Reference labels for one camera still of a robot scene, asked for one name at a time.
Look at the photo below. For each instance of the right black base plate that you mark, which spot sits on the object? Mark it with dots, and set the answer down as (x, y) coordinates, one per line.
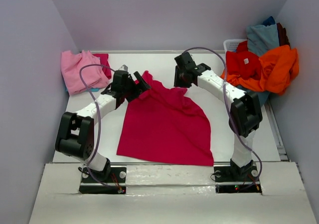
(225, 183)

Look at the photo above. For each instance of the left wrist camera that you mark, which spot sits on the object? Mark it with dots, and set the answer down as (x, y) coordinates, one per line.
(123, 68)

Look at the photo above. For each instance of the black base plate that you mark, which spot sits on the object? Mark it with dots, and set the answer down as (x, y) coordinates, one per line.
(225, 183)
(114, 184)

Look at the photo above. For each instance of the light blue t shirt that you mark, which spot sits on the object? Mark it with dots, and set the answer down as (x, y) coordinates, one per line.
(261, 39)

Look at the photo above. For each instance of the dark maroon t shirt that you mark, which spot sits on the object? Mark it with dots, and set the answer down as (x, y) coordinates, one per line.
(282, 35)

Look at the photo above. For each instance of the white plastic basket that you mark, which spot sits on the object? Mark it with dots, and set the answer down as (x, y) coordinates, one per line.
(232, 44)

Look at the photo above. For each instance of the magenta folded t shirt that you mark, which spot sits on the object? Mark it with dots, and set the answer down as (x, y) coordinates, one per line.
(104, 61)

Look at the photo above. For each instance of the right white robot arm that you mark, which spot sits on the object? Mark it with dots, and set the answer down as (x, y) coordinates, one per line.
(243, 108)

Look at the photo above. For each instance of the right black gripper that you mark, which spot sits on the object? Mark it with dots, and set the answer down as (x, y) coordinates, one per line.
(180, 77)

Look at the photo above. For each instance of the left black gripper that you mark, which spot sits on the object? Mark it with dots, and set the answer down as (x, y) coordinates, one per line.
(136, 86)

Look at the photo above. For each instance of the pink folded t shirt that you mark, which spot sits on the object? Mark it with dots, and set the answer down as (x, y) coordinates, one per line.
(82, 70)

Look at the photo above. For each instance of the royal blue t shirt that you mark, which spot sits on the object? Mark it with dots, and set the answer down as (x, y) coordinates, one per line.
(269, 21)

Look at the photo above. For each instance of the orange t shirt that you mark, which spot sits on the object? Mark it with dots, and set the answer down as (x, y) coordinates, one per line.
(279, 67)

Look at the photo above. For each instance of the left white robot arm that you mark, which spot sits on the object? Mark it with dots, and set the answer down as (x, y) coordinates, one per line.
(79, 132)

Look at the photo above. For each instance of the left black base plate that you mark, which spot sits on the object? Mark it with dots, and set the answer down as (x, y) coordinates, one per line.
(114, 184)

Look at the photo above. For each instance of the red t shirt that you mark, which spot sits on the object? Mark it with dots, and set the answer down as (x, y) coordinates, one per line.
(243, 63)

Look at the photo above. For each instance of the crimson t shirt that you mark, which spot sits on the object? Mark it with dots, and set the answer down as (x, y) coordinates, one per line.
(163, 125)

